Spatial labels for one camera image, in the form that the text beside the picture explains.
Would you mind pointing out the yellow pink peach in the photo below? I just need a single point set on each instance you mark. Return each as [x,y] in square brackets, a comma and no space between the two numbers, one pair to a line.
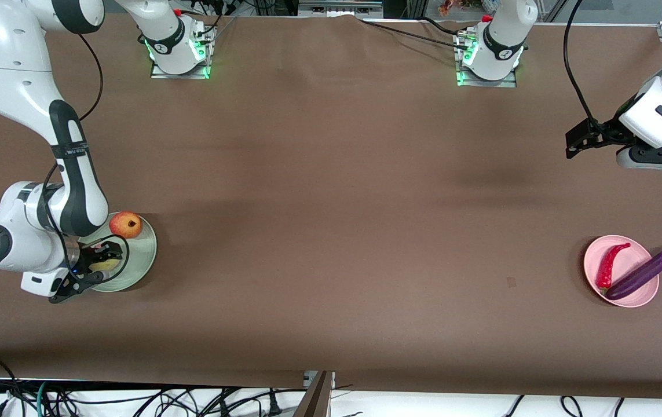
[105,265]

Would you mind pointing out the pale green round plate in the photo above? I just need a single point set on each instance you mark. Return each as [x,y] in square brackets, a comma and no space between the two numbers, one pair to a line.
[141,255]

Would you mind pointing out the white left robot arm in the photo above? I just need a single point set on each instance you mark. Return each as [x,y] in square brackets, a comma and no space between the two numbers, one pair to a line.
[501,40]

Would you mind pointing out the pink round plate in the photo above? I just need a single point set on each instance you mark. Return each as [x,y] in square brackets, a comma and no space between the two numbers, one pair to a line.
[632,260]

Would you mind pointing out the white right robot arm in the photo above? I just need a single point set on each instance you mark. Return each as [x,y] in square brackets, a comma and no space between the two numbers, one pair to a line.
[12,58]

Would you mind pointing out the red chili pepper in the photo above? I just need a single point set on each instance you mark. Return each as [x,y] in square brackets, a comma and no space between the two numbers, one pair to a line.
[607,269]

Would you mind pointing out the grey aluminium rail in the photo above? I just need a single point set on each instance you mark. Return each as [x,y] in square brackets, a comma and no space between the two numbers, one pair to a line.
[339,8]

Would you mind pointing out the purple eggplant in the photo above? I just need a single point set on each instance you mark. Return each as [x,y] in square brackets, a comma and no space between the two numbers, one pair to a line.
[646,272]

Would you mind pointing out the colourful background items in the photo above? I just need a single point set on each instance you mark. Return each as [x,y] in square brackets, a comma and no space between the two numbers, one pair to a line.
[464,7]

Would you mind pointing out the red apple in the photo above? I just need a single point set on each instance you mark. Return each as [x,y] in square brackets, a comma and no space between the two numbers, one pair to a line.
[125,225]

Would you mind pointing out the brown table cover sheet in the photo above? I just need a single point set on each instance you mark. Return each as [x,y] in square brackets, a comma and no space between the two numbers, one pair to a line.
[307,260]

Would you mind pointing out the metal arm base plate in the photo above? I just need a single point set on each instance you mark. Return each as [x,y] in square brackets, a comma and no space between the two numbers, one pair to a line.
[487,84]
[180,76]

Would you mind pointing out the black power plug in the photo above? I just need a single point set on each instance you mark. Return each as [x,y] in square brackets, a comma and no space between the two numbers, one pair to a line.
[273,405]

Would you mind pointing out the brown wooden post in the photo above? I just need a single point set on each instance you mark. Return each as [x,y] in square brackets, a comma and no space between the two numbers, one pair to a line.
[316,399]

